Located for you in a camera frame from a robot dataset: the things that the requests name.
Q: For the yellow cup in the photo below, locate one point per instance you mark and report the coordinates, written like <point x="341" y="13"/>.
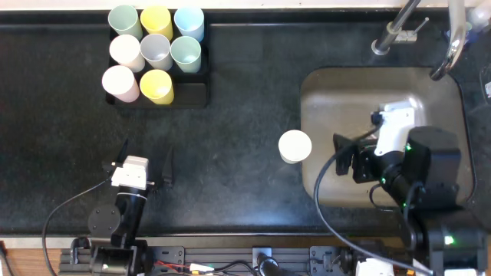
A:
<point x="156" y="86"/>
<point x="155" y="19"/>

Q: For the grey cup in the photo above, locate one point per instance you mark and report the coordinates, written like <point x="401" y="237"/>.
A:
<point x="155" y="50"/>

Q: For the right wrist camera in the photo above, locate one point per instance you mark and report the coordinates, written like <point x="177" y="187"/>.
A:
<point x="395" y="126"/>

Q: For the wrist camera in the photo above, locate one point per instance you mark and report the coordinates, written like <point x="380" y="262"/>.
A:
<point x="395" y="126"/>
<point x="130" y="172"/>

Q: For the blue soap bottle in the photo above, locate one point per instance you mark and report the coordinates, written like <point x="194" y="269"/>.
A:
<point x="479" y="17"/>

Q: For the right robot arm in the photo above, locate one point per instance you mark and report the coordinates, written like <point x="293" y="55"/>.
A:
<point x="433" y="161"/>

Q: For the steel tap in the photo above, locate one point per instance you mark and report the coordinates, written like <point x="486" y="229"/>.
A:
<point x="387" y="36"/>

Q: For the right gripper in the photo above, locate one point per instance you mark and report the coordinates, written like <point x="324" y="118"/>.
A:
<point x="367" y="165"/>

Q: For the pink cup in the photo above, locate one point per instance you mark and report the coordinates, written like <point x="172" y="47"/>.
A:
<point x="119" y="82"/>

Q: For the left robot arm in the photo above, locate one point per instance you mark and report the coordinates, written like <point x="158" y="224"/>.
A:
<point x="128" y="214"/>

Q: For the blue cup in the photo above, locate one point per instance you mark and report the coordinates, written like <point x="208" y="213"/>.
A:
<point x="189" y="22"/>

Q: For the green cup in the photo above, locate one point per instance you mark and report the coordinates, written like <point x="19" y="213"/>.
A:
<point x="123" y="19"/>
<point x="185" y="53"/>

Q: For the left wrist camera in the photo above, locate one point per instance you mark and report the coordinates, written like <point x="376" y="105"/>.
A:
<point x="130" y="172"/>

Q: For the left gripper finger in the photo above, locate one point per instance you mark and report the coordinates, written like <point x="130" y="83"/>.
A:
<point x="168" y="168"/>
<point x="122" y="153"/>

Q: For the black tray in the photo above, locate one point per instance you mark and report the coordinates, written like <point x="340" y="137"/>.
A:
<point x="192" y="94"/>

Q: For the mounting rail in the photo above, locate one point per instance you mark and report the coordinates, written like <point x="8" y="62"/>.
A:
<point x="230" y="257"/>

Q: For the steel sink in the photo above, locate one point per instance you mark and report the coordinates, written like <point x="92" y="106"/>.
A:
<point x="337" y="96"/>

